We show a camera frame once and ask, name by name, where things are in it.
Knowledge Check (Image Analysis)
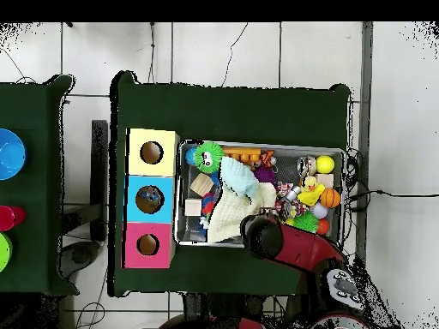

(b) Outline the dark green side table cloth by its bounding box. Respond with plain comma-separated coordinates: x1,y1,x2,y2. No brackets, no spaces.
0,74,79,296

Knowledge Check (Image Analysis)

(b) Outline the wooden box with three holes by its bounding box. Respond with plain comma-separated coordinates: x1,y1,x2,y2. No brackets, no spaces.
121,128,182,269

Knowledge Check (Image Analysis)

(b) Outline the orange toy brick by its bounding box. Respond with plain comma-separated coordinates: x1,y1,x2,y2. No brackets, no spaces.
222,147,263,165

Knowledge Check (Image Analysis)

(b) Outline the red toy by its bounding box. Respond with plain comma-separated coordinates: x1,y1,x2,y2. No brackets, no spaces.
0,205,27,232

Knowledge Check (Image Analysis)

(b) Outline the grey rounded base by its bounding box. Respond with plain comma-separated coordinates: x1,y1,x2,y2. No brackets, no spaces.
59,240,100,278

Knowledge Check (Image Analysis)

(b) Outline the purple spiky ball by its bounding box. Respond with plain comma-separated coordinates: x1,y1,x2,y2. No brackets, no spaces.
253,166,277,184

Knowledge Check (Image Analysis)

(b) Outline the black robot stand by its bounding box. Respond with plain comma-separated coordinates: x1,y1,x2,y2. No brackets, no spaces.
183,292,289,323

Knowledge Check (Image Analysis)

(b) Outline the blue bowl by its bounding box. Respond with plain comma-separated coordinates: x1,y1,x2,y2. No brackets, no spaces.
0,128,27,182

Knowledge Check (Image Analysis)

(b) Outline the cream waffle cloth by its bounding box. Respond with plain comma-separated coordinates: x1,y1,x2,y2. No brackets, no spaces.
207,181,278,243

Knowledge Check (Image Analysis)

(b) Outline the shallow clear mesh bin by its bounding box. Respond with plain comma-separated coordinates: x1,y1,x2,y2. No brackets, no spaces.
173,139,347,253

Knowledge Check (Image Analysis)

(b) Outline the yellow ball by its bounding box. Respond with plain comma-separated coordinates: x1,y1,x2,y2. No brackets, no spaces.
315,154,336,175

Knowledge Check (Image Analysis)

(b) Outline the black cable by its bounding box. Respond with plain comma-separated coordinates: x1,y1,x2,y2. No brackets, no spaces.
346,188,439,203

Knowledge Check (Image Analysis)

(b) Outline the small orange basketball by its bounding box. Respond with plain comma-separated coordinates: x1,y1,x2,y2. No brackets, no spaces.
319,188,342,209

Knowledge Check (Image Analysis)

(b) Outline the clear plastic bottle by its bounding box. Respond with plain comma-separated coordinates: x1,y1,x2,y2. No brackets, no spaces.
138,188,163,208

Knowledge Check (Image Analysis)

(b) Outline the small green puffer ball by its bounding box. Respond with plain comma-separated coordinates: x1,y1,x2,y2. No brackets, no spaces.
292,210,320,234

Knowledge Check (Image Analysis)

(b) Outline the light blue waffle cloth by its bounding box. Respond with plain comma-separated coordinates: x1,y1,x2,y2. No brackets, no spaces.
219,156,260,200

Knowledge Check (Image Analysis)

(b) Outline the yellow rubber duck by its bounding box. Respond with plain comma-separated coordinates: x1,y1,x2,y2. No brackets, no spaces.
297,175,326,207

